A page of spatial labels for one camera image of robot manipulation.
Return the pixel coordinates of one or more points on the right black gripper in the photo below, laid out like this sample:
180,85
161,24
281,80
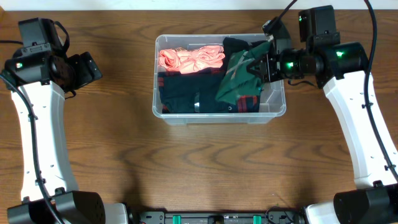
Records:
274,73

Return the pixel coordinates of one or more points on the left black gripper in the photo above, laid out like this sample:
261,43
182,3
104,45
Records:
90,66

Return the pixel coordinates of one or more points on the dark green garment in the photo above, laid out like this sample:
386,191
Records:
237,82

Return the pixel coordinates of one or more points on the red navy plaid shirt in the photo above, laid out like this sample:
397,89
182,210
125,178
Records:
248,104

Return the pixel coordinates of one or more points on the black garment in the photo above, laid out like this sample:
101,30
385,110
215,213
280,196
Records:
232,45

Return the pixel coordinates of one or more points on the pink garment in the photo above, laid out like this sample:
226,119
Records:
191,61

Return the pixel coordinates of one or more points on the dark navy garment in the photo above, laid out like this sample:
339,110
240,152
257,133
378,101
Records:
189,93

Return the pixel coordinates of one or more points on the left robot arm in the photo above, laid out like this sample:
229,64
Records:
41,76

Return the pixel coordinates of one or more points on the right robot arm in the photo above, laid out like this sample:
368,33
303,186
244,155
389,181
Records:
343,72

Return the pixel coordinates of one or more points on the clear plastic storage container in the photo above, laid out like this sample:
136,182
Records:
271,102

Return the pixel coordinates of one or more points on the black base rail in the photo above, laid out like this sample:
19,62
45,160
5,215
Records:
272,216

